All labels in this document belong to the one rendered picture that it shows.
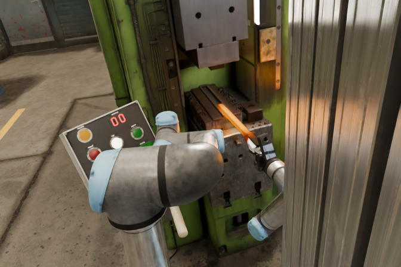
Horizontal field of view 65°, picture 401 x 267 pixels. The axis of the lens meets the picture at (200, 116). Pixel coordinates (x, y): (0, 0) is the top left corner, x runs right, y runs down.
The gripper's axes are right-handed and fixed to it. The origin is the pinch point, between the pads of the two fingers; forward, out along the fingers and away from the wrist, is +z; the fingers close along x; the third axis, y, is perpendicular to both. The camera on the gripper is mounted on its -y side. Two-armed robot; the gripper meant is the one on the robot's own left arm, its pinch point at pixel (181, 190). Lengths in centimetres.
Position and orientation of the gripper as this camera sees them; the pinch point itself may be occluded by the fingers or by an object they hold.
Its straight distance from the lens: 127.6
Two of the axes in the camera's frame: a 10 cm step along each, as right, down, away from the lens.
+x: 9.8, -0.2, -1.7
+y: -1.4, 5.0, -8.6
